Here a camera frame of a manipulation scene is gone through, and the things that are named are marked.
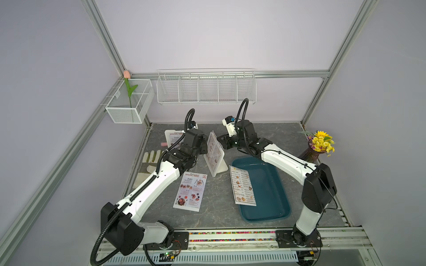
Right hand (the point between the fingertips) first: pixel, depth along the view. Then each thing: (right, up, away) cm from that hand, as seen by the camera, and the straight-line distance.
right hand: (217, 137), depth 82 cm
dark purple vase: (+48, -9, +3) cm, 49 cm away
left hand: (-7, -2, -4) cm, 9 cm away
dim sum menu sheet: (-1, -7, +5) cm, 9 cm away
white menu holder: (-27, 0, +8) cm, 29 cm away
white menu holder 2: (+3, -17, +15) cm, 23 cm away
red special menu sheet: (-14, -30, +7) cm, 33 cm away
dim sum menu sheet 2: (+13, -26, +4) cm, 30 cm away
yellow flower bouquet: (+50, -2, -4) cm, 50 cm away
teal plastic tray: (+28, -31, +5) cm, 43 cm away
